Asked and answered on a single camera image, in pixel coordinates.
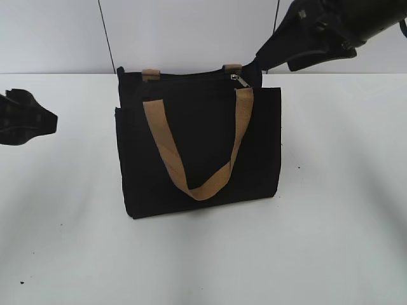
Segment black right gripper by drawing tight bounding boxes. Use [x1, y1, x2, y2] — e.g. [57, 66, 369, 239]
[255, 0, 406, 72]

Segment tan front bag handle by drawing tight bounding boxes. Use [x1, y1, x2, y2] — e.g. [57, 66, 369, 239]
[142, 88, 254, 201]

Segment metal zipper pull with ring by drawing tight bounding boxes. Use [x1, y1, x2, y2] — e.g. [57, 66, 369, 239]
[230, 74, 250, 88]

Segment tan bag handle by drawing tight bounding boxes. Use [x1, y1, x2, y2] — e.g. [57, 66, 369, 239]
[142, 88, 254, 201]
[141, 64, 243, 82]

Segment tan rear bag handle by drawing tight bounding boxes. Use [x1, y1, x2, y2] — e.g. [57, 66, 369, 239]
[141, 64, 243, 82]

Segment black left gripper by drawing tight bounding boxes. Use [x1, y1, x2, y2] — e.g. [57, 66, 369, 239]
[1, 88, 58, 146]

